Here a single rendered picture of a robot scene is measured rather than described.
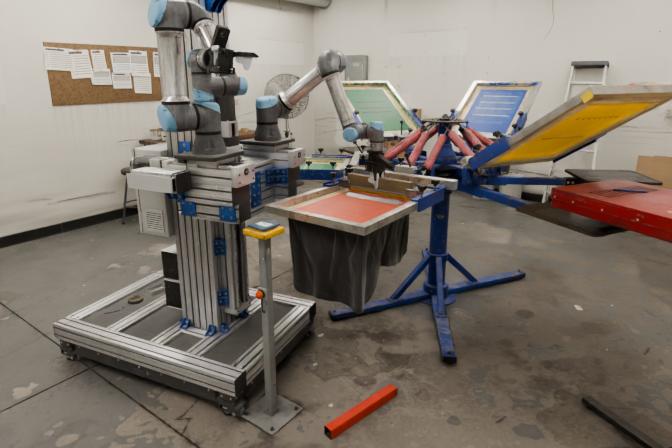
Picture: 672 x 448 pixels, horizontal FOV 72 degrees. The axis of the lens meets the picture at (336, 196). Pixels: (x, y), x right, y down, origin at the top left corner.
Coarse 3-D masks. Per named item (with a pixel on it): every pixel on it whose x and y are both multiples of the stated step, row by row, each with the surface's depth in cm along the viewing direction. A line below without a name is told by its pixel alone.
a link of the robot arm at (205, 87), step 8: (192, 72) 171; (200, 72) 170; (192, 80) 172; (200, 80) 171; (208, 80) 173; (216, 80) 175; (192, 88) 174; (200, 88) 172; (208, 88) 173; (216, 88) 175; (224, 88) 177; (200, 96) 173; (208, 96) 174; (216, 96) 179
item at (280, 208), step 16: (320, 192) 253; (272, 208) 221; (288, 208) 218; (400, 208) 217; (416, 208) 228; (320, 224) 204; (336, 224) 199; (352, 224) 194; (368, 224) 194; (384, 224) 204
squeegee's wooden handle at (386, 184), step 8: (352, 176) 261; (360, 176) 257; (368, 176) 255; (352, 184) 262; (360, 184) 258; (368, 184) 255; (384, 184) 249; (392, 184) 246; (400, 184) 243; (408, 184) 240; (400, 192) 244
